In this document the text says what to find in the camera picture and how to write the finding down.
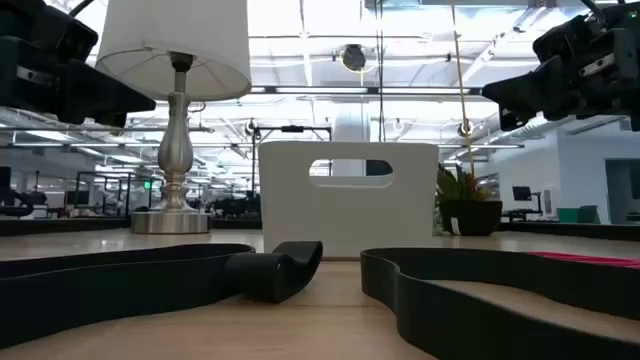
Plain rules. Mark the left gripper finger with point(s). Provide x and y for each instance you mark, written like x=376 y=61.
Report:
x=100 y=100
x=112 y=121

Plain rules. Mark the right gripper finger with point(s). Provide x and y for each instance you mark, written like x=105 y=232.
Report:
x=515 y=120
x=530 y=90

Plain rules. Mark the red wide rubber band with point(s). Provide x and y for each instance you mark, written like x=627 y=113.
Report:
x=600 y=260

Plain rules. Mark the short wide black band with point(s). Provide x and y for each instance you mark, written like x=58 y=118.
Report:
x=270 y=280

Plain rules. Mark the black background robot arm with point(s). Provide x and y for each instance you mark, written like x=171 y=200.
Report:
x=15 y=207

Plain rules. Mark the white plastic bin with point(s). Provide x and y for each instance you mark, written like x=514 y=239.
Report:
x=350 y=220

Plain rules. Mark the large thin black rubber band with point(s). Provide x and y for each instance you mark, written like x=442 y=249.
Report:
x=380 y=280

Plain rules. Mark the black computer monitor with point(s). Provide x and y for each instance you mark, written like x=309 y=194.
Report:
x=522 y=193

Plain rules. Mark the white shade silver table lamp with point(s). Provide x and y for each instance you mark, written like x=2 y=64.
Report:
x=175 y=45

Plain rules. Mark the potted succulent plant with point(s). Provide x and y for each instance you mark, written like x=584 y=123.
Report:
x=470 y=217

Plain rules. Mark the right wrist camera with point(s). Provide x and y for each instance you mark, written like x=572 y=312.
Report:
x=565 y=42

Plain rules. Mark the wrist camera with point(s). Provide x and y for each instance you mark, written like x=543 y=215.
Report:
x=65 y=35
x=565 y=42

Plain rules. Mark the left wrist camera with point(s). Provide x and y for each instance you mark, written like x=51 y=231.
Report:
x=65 y=35

